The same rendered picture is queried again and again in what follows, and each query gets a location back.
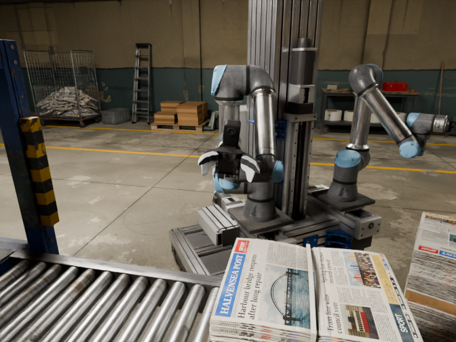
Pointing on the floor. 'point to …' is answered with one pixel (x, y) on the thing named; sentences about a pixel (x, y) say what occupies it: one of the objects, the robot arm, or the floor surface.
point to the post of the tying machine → (39, 238)
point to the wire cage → (66, 96)
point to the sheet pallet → (182, 115)
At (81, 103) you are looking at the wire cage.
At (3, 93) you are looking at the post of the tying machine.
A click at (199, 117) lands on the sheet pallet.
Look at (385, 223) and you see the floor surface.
